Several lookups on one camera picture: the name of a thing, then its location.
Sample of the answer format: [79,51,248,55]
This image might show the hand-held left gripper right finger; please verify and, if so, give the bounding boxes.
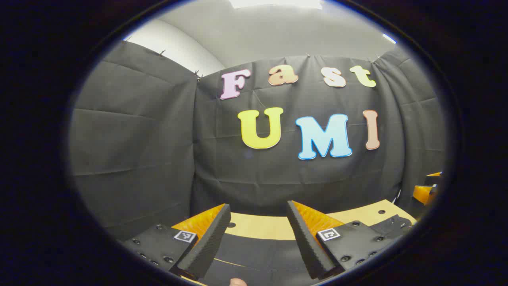
[287,200,399,280]

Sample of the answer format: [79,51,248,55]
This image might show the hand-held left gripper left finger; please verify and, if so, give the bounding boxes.
[120,203,232,280]

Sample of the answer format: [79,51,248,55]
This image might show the dark grey jeans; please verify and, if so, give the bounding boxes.
[198,214,414,285]

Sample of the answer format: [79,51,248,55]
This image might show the black backdrop cloth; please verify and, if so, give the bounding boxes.
[68,40,447,241]

